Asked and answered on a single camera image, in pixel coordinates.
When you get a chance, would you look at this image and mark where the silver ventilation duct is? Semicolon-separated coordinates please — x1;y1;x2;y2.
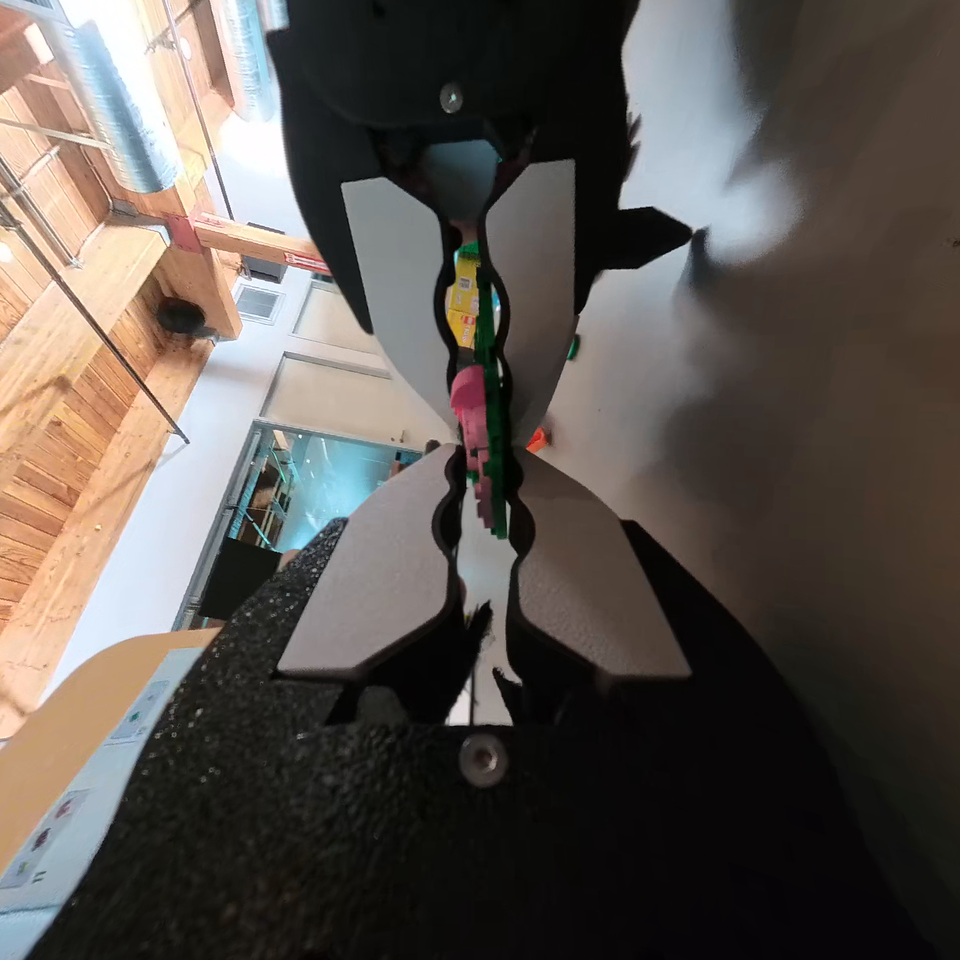
45;0;183;195
223;0;291;126

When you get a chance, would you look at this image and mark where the black dome ceiling speaker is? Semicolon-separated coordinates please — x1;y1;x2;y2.
155;296;207;336

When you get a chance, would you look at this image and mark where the black monitor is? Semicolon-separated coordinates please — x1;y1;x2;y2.
198;540;282;624

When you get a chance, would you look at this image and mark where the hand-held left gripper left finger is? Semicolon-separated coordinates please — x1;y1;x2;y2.
276;442;465;685

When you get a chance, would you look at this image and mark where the white ceiling air diffuser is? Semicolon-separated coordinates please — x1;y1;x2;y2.
7;0;80;35

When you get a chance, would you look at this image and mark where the yellow lego box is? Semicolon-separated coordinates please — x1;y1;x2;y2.
448;251;481;346

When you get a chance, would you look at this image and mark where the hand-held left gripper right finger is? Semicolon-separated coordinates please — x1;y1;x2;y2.
507;448;693;680

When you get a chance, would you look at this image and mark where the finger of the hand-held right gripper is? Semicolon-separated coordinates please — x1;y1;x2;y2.
483;157;579;438
341;176;460;444

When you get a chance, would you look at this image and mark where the tan box with white label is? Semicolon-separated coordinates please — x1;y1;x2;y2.
0;628;222;939

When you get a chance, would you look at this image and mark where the frosted glass wall panel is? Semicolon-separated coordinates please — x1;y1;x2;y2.
291;279;391;357
258;351;451;445

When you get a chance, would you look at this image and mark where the green and pink lego build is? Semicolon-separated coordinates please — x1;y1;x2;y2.
448;240;526;541

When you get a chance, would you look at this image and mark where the white wall vent grille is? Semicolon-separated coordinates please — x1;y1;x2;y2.
234;283;285;325

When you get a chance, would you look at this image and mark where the glass office window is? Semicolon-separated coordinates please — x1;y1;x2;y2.
174;418;427;633

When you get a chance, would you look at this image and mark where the black wall-mounted box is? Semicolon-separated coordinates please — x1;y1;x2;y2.
241;222;288;285

